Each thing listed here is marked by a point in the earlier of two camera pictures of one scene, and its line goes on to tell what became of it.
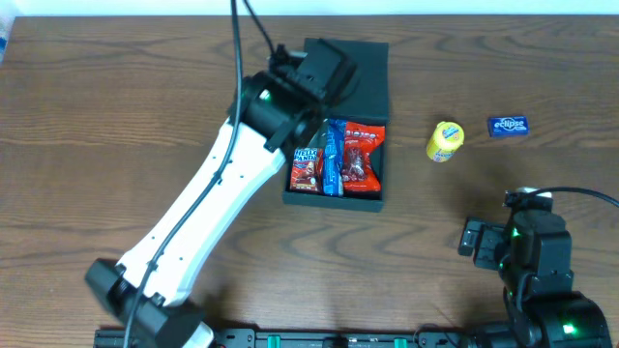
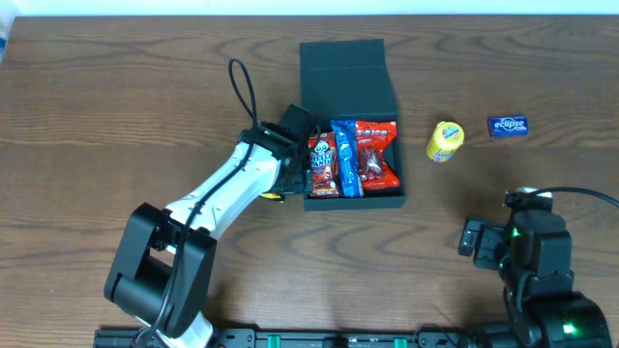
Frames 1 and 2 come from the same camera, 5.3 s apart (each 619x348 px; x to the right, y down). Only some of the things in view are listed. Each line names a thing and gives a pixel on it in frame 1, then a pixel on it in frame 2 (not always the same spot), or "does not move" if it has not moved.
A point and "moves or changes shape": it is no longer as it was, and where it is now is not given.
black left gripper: [307, 112] → [300, 179]
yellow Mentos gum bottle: [446, 139] does not move
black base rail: [312, 338] does not move
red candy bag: [360, 139] → [372, 139]
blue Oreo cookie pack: [334, 157] → [351, 184]
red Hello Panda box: [307, 169] moves or changes shape
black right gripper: [477, 243] does not move
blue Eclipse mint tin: [508, 126] does not move
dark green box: [368, 100] moves or changes shape
